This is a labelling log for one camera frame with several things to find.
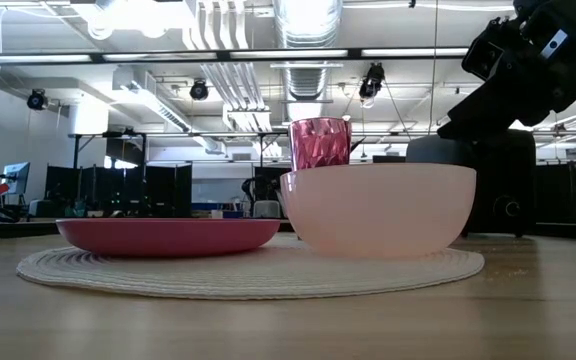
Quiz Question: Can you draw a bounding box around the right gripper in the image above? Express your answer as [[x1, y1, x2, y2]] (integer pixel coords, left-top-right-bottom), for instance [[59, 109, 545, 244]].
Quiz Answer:
[[436, 0, 576, 142]]

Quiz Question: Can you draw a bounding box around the pale pink plastic bowl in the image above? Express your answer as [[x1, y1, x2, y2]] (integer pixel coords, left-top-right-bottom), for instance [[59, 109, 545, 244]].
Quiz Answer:
[[279, 162, 478, 259]]

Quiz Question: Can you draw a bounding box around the pink faceted cup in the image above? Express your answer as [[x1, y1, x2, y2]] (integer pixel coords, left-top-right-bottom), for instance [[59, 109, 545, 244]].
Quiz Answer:
[[287, 117, 353, 172]]

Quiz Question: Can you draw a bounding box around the round white woven placemat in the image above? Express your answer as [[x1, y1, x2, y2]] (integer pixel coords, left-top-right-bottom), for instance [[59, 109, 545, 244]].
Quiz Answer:
[[16, 234, 486, 301]]

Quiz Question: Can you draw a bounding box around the magenta plastic plate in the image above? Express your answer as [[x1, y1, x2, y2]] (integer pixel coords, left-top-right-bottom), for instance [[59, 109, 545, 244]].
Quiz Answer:
[[55, 217, 282, 259]]

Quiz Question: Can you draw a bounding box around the black two-slot toaster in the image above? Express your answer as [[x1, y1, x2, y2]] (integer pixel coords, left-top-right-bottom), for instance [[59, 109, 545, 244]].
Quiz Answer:
[[406, 130, 538, 239]]

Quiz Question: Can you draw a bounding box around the black partition screen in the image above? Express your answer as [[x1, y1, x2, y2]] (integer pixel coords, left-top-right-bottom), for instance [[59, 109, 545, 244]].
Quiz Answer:
[[254, 166, 292, 201], [45, 163, 193, 219]]

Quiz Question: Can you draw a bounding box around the grey chair back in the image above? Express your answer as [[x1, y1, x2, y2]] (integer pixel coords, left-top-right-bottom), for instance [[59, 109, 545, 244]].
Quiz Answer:
[[253, 199, 282, 219]]

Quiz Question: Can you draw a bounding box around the background computer monitor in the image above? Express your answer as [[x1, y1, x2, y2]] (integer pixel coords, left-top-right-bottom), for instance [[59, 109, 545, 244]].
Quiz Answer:
[[1, 161, 32, 196]]

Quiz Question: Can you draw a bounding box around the black hanging overhead camera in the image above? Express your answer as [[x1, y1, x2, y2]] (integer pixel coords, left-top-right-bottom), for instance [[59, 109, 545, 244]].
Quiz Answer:
[[359, 62, 387, 109]]

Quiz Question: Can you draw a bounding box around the silver ceiling air duct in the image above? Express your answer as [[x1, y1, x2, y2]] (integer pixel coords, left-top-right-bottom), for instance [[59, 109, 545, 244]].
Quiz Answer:
[[273, 0, 344, 121]]

